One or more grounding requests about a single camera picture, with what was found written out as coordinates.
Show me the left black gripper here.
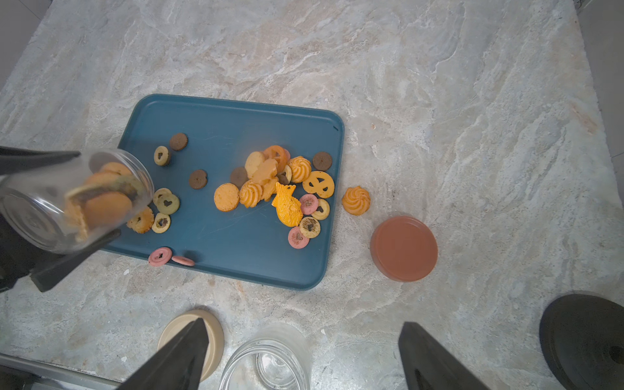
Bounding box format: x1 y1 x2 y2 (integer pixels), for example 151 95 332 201
0 146 121 293

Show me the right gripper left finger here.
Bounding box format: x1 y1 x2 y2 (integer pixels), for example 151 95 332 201
118 318 210 390

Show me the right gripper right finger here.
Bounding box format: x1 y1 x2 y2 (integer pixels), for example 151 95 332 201
398 322 488 389

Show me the clear jar with beige lid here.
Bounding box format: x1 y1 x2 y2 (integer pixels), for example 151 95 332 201
1 149 154 254

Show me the beige round jar lid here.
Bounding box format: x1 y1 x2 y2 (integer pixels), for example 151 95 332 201
157 309 225 383

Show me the clear jar with red lid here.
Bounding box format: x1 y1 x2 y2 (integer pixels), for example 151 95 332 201
219 323 312 389

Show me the red round jar lid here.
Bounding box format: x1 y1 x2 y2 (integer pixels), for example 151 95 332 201
370 216 438 282

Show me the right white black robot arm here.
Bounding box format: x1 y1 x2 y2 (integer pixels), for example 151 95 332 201
120 293 623 389

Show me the cookies pile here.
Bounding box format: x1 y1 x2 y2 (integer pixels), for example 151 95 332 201
126 133 207 267
214 145 336 250

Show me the stray orange cookie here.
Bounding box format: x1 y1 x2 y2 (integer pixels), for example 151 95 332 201
341 186 371 215

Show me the teal plastic tray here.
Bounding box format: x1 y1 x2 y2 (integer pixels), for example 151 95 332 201
108 94 345 290

